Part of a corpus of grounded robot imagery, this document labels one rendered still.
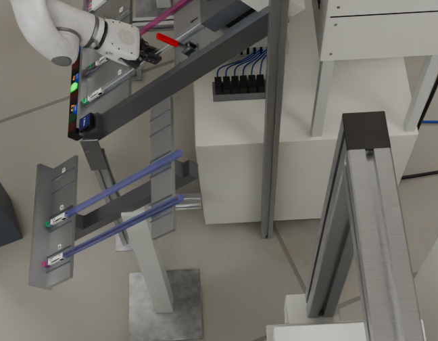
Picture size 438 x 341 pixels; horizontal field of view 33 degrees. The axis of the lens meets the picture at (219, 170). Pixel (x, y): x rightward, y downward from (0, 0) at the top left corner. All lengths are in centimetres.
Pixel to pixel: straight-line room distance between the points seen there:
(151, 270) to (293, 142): 56
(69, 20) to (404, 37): 79
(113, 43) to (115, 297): 108
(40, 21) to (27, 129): 133
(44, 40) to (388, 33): 79
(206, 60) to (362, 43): 37
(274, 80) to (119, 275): 112
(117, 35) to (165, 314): 109
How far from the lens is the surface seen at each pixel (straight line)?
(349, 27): 177
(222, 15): 175
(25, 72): 320
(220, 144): 217
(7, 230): 274
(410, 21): 179
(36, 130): 303
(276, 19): 165
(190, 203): 242
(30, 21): 176
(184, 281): 265
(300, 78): 229
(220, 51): 179
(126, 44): 190
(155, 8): 328
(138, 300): 264
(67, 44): 179
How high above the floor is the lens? 250
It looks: 62 degrees down
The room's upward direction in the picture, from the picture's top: 4 degrees counter-clockwise
